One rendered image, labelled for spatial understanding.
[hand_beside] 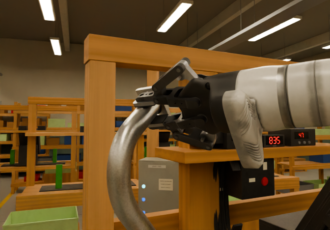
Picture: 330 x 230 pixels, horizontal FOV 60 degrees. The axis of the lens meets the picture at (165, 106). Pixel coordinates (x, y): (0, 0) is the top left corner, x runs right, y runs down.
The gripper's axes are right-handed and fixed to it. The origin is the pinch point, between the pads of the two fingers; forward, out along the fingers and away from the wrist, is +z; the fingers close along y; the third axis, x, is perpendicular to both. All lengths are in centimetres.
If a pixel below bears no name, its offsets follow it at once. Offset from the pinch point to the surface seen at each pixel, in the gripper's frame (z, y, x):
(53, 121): 605, -206, -362
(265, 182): 6, -68, -53
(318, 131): 37, -383, -509
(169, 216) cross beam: 41, -68, -32
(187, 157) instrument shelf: 23, -39, -35
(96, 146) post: 47, -25, -24
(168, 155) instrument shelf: 34, -42, -40
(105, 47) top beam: 44, 1, -45
